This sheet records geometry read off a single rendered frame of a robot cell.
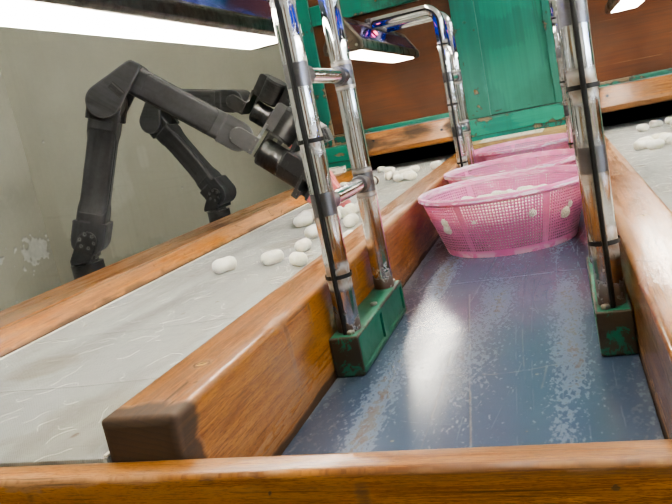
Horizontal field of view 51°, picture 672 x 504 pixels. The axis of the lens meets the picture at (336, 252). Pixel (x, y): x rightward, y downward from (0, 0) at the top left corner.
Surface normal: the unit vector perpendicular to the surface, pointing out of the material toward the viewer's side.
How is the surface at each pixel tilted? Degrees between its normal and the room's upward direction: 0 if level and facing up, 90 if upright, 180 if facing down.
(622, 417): 0
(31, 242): 90
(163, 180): 90
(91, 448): 0
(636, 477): 90
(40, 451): 0
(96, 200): 84
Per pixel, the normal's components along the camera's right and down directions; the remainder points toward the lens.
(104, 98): 0.11, 0.16
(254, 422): 0.94, -0.13
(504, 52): -0.29, 0.23
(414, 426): -0.20, -0.96
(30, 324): 0.52, -0.77
